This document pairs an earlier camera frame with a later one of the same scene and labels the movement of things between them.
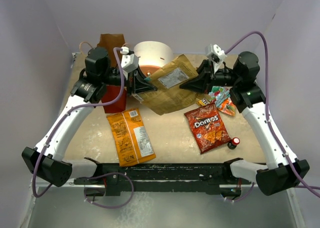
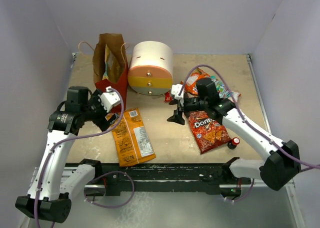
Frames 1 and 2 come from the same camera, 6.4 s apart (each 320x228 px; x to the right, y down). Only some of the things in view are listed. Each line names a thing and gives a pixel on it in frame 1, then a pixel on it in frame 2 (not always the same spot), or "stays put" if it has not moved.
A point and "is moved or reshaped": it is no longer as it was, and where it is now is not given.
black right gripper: [199, 83] -> [177, 117]
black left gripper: [139, 86] -> [102, 123]
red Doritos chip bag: [208, 127] stays put
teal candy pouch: [221, 93] stays put
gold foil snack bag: [169, 96] is moved or reshaped
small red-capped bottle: [235, 141] stays put
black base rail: [110, 177] stays put
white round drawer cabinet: [152, 55] stays put
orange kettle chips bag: [133, 146] stays put
